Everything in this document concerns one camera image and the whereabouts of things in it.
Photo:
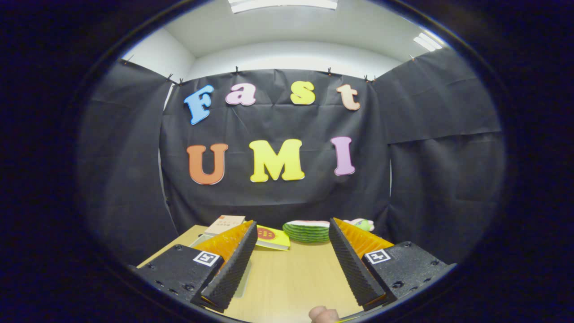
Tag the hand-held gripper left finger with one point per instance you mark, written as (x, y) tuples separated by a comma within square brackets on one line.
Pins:
[(233, 269)]

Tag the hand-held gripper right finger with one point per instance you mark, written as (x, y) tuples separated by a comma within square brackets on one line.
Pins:
[(352, 269)]

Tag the pale fabric storage box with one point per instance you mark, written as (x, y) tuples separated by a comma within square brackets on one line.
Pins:
[(241, 285)]

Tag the beige book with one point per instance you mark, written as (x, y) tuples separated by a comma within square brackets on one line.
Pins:
[(224, 224)]

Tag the pink and green plush toy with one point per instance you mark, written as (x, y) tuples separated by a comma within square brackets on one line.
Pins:
[(365, 224)]

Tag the yellow book with red circle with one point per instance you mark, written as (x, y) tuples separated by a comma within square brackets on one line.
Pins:
[(279, 241)]

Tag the watermelon slice plush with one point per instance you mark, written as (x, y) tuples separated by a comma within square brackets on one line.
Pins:
[(307, 233)]

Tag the black backdrop cloth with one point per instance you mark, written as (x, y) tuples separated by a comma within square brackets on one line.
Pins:
[(269, 197)]

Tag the small ceiling light panel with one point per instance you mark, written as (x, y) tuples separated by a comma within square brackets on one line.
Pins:
[(427, 41)]

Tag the long ceiling light panel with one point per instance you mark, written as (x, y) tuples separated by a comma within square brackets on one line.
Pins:
[(282, 4)]

